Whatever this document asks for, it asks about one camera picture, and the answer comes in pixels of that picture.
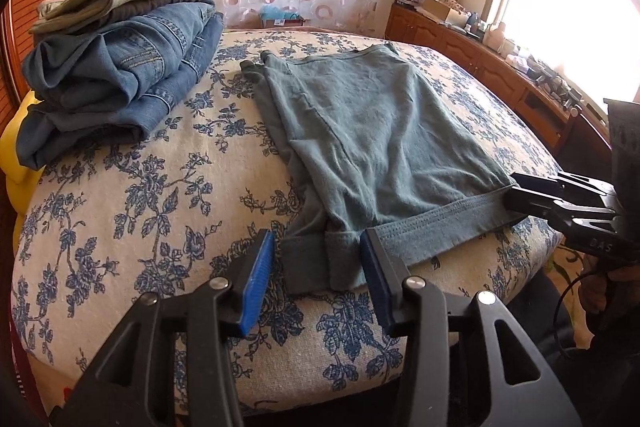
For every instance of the long wooden cabinet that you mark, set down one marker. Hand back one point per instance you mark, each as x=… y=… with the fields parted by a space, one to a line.
x=450 y=52

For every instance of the cardboard box with label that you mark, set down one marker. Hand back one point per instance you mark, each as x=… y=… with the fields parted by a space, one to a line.
x=287 y=23

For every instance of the person's right hand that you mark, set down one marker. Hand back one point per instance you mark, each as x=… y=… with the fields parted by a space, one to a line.
x=595 y=294

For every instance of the open cardboard box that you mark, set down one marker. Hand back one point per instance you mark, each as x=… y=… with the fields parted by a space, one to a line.
x=447 y=12

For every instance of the yellow plush toy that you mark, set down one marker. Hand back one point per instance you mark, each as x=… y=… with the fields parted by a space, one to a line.
x=15 y=157

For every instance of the blue floral bed sheet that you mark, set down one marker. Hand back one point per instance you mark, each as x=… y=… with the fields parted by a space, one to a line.
x=150 y=207

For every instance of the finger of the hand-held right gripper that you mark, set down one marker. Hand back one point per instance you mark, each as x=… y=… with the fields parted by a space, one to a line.
x=550 y=207
x=575 y=189

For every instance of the dark grey folded pants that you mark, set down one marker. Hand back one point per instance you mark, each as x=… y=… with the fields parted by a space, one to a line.
x=165 y=4

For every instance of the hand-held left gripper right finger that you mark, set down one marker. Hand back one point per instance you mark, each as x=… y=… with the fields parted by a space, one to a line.
x=376 y=279

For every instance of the teal short pants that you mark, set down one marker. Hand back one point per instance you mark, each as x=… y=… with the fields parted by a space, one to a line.
x=380 y=132

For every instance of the person's dark clothed leg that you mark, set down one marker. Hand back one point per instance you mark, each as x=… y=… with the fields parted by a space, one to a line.
x=540 y=347

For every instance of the black tools on cabinet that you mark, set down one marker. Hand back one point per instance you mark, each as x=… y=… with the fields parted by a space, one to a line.
x=555 y=84

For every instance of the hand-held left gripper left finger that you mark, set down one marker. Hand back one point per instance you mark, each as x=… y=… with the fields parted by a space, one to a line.
x=256 y=282

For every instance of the blue folded jeans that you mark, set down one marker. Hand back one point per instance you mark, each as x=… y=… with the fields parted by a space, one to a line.
x=125 y=67

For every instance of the blue plastic bag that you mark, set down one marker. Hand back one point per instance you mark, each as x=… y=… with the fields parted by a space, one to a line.
x=277 y=12

